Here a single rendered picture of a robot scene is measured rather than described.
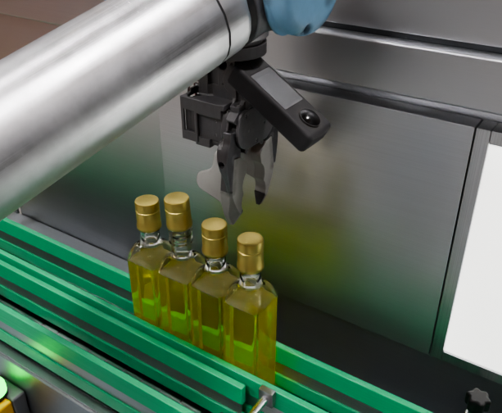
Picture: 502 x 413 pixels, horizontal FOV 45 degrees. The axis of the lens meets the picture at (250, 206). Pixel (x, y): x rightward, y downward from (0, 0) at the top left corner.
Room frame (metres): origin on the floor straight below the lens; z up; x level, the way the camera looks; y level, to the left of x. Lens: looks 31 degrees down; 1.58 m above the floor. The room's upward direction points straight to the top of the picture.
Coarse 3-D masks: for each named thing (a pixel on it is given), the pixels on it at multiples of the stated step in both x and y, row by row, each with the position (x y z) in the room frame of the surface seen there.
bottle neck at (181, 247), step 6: (174, 234) 0.68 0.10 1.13; (180, 234) 0.68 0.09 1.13; (186, 234) 0.68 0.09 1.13; (174, 240) 0.68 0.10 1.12; (180, 240) 0.68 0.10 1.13; (186, 240) 0.68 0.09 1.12; (192, 240) 0.69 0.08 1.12; (174, 246) 0.68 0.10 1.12; (180, 246) 0.68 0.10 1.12; (186, 246) 0.68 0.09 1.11; (174, 252) 0.68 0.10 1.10; (180, 252) 0.68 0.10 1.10; (186, 252) 0.68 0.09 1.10; (180, 258) 0.68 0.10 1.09
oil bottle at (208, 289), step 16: (208, 272) 0.65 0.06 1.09; (224, 272) 0.65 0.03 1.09; (192, 288) 0.65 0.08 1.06; (208, 288) 0.64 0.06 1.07; (224, 288) 0.64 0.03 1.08; (192, 304) 0.65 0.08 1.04; (208, 304) 0.64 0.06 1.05; (192, 320) 0.66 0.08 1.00; (208, 320) 0.64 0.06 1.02; (208, 336) 0.64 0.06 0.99; (224, 352) 0.63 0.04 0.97
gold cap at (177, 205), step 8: (176, 192) 0.71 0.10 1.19; (168, 200) 0.69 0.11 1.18; (176, 200) 0.69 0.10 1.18; (184, 200) 0.69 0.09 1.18; (168, 208) 0.68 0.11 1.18; (176, 208) 0.68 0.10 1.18; (184, 208) 0.68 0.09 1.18; (168, 216) 0.68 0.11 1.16; (176, 216) 0.68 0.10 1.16; (184, 216) 0.68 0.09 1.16; (168, 224) 0.68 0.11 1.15; (176, 224) 0.68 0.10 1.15; (184, 224) 0.68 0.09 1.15
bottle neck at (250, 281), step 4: (240, 272) 0.62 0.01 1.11; (260, 272) 0.62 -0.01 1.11; (240, 276) 0.63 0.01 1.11; (244, 276) 0.62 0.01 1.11; (248, 276) 0.62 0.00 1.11; (252, 276) 0.62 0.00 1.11; (256, 276) 0.62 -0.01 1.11; (260, 276) 0.63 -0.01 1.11; (240, 280) 0.63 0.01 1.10; (244, 280) 0.62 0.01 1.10; (248, 280) 0.62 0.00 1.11; (252, 280) 0.62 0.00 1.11; (256, 280) 0.62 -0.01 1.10; (260, 280) 0.63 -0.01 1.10; (244, 284) 0.62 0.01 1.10; (248, 284) 0.62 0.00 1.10; (252, 284) 0.62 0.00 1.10; (256, 284) 0.62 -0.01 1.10
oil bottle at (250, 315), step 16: (240, 288) 0.62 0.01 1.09; (256, 288) 0.62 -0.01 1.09; (272, 288) 0.63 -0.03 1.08; (224, 304) 0.62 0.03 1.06; (240, 304) 0.61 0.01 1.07; (256, 304) 0.60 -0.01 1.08; (272, 304) 0.62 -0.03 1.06; (224, 320) 0.62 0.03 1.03; (240, 320) 0.61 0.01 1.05; (256, 320) 0.60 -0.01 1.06; (272, 320) 0.62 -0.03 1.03; (224, 336) 0.62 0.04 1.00; (240, 336) 0.61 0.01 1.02; (256, 336) 0.60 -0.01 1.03; (272, 336) 0.62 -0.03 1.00; (240, 352) 0.61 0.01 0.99; (256, 352) 0.60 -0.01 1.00; (272, 352) 0.63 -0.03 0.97; (240, 368) 0.61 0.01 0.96; (256, 368) 0.60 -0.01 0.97; (272, 368) 0.63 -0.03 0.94
